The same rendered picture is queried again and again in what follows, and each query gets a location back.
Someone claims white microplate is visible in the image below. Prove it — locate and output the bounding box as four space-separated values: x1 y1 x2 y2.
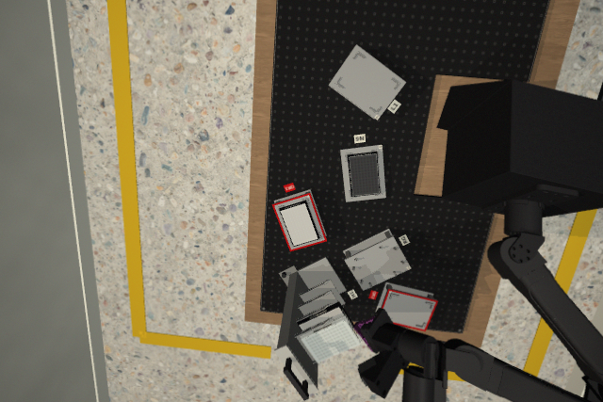
300 314 362 363

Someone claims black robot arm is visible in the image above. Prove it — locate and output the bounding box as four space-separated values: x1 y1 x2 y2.
358 185 603 402

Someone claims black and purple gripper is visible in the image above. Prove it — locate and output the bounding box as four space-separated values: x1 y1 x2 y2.
353 308 408 359

